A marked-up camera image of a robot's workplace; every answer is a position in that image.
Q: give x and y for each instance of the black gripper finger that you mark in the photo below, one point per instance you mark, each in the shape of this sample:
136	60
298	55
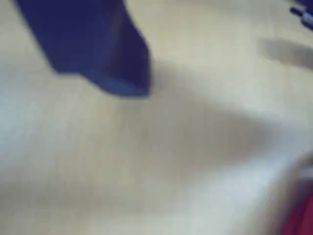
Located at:
97	49

